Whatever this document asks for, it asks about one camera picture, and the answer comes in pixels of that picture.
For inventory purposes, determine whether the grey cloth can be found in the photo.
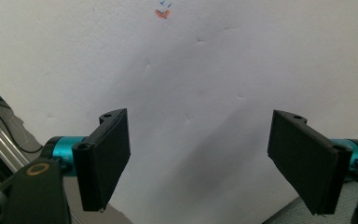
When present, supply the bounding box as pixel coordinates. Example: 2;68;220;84
261;181;358;224

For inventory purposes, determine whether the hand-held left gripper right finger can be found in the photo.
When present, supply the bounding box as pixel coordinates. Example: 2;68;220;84
267;109;353;217

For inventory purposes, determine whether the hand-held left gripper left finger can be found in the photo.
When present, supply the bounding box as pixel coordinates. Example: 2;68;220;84
71;107;131;213

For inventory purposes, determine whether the silver metal stand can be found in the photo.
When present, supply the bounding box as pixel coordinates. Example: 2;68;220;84
0;109;31;183

